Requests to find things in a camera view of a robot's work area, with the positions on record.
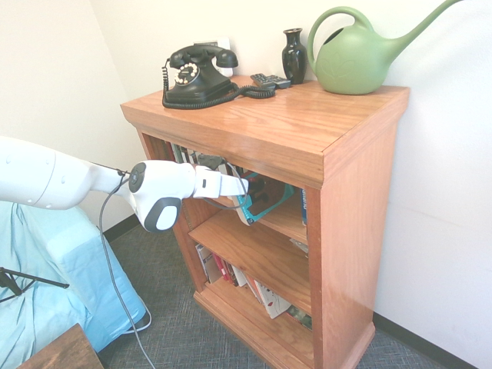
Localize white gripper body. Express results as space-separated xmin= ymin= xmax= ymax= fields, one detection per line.
xmin=194 ymin=165 xmax=251 ymax=201

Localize teal orange paperback book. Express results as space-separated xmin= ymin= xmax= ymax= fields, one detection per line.
xmin=234 ymin=172 xmax=296 ymax=227

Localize blue books on lower shelf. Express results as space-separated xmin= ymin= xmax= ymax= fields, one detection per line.
xmin=298 ymin=187 xmax=308 ymax=227

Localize wooden bookshelf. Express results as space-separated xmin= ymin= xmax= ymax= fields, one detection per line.
xmin=120 ymin=75 xmax=411 ymax=369

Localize dark brown book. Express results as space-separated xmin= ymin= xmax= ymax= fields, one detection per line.
xmin=148 ymin=137 xmax=167 ymax=161

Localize large grey white book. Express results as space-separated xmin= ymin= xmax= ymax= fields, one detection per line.
xmin=194 ymin=242 xmax=214 ymax=284

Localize bright red book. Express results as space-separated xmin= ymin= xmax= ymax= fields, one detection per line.
xmin=211 ymin=252 xmax=231 ymax=284

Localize plain white book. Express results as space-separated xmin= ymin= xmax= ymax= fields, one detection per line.
xmin=232 ymin=264 xmax=248 ymax=288

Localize dark red book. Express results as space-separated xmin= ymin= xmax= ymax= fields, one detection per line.
xmin=221 ymin=259 xmax=240 ymax=288

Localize thin grey book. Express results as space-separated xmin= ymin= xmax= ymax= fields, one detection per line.
xmin=244 ymin=273 xmax=266 ymax=305

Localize white book red print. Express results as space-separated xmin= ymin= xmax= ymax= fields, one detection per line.
xmin=253 ymin=279 xmax=292 ymax=320

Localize black rotary telephone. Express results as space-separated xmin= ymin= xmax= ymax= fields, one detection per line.
xmin=161 ymin=44 xmax=278 ymax=111

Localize red green cover book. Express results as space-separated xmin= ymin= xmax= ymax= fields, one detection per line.
xmin=285 ymin=304 xmax=314 ymax=332

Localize black glossy vase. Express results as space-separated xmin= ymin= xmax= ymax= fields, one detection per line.
xmin=282 ymin=27 xmax=308 ymax=85

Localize green plastic watering can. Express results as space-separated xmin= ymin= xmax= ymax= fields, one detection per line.
xmin=306 ymin=0 xmax=468 ymax=96

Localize white curved floor tube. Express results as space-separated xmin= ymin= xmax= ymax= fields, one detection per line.
xmin=128 ymin=307 xmax=153 ymax=332

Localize light blue cloth cover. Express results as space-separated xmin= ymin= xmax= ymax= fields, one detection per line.
xmin=0 ymin=199 xmax=149 ymax=368

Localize black tripod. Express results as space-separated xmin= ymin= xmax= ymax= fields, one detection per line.
xmin=0 ymin=267 xmax=70 ymax=304

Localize dark wooden table corner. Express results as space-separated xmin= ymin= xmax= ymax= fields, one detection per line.
xmin=17 ymin=322 xmax=107 ymax=369

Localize black camera cable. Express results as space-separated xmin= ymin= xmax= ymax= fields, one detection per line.
xmin=209 ymin=161 xmax=251 ymax=211

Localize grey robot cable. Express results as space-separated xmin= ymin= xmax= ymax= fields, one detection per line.
xmin=91 ymin=163 xmax=157 ymax=369

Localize white wall plate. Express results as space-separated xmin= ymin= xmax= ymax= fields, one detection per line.
xmin=217 ymin=36 xmax=234 ymax=77

